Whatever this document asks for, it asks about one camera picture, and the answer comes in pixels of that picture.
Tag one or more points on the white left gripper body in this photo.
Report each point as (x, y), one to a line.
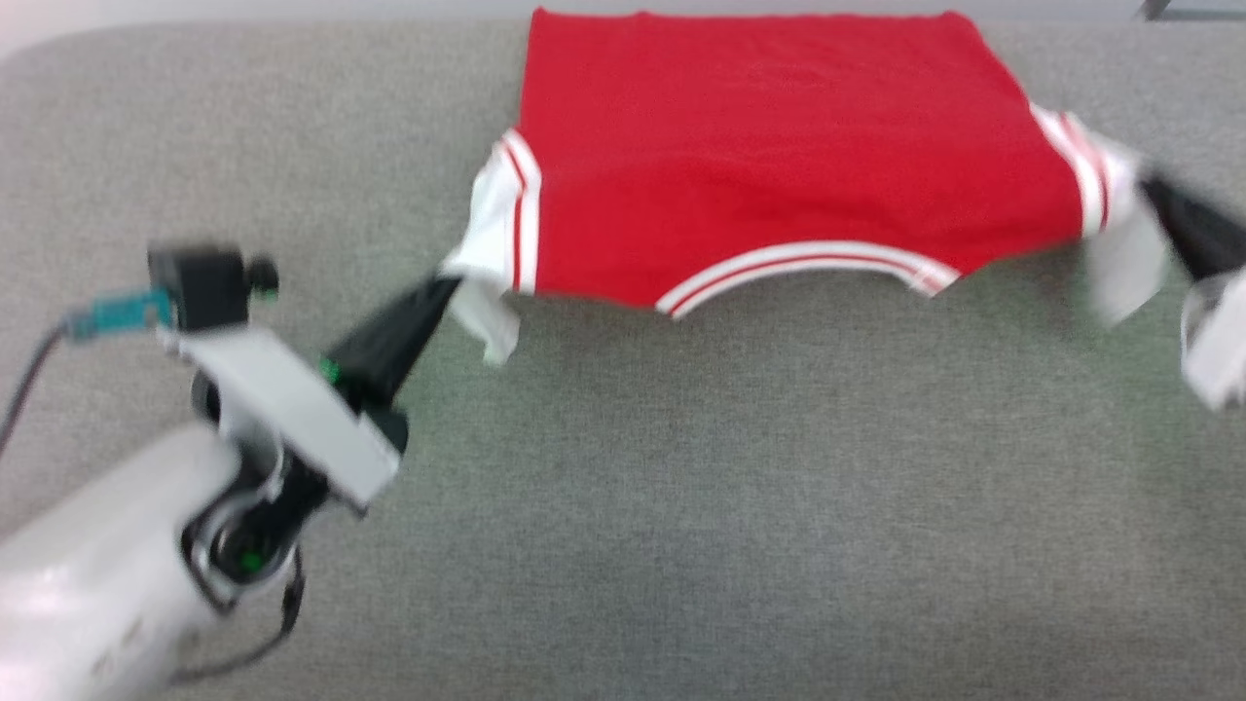
(292, 419)

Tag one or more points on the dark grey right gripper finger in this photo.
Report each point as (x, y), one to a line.
(1202, 234)

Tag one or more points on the red and white shirt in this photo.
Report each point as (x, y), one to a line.
(779, 156)

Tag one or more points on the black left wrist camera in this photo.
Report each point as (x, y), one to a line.
(200, 287)

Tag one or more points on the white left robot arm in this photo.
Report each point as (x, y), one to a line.
(88, 584)

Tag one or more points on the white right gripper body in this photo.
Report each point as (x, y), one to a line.
(1222, 341)

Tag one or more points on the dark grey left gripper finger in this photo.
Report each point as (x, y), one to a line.
(394, 336)

